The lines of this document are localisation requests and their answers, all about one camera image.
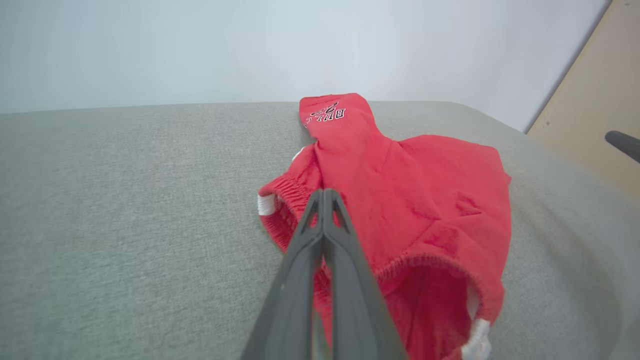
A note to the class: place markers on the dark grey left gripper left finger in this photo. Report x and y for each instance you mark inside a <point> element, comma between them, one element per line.
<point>290,300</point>

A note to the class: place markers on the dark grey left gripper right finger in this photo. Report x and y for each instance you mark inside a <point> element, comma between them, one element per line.
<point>355,310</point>

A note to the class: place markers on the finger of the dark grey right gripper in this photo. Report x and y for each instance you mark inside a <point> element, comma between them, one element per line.
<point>625,144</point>

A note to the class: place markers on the red basketball shorts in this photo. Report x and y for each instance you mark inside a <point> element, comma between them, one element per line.
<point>425,190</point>

